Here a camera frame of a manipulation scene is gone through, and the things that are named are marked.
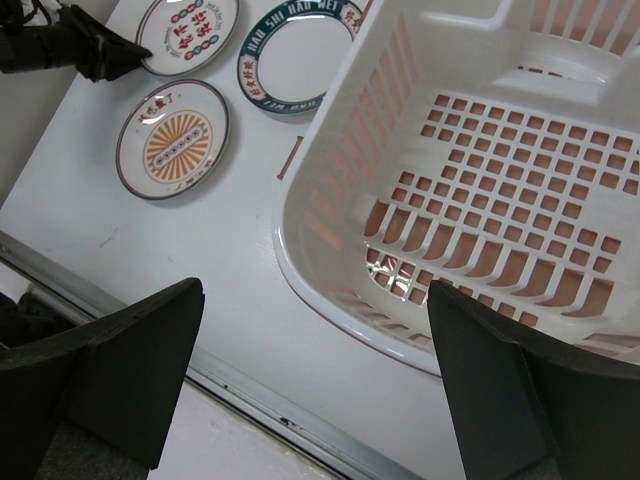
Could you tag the white and pink dish rack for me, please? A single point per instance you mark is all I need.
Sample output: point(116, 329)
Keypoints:
point(493, 145)

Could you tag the plate with red characters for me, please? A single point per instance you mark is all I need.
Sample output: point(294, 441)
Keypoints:
point(182, 36)

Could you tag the plate with orange sunburst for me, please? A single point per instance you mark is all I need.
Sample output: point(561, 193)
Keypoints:
point(172, 140)

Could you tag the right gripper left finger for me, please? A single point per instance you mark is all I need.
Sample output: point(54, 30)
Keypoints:
point(94, 401)

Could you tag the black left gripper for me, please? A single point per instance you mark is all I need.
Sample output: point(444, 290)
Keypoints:
point(31, 40)

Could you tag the aluminium rail front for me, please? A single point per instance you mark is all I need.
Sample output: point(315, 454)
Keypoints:
point(325, 445)

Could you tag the green rimmed white plate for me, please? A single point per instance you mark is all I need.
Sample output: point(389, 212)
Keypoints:
point(289, 59)

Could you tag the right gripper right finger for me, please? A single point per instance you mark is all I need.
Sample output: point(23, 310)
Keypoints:
point(525, 405)

